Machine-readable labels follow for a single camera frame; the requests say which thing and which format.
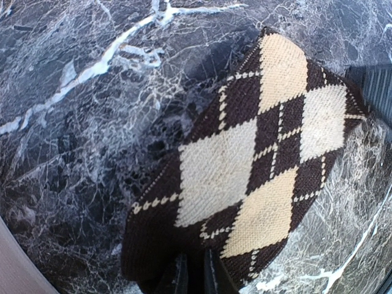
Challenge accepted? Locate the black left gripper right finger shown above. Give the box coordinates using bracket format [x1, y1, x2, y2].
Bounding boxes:
[204, 249, 239, 294]

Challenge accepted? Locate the brown argyle sock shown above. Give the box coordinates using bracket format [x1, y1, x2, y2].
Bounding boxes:
[121, 27, 368, 293]

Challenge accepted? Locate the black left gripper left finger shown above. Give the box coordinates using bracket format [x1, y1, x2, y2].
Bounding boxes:
[162, 254, 189, 294]

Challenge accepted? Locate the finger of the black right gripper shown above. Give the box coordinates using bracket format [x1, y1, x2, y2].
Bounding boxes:
[345, 64, 391, 118]

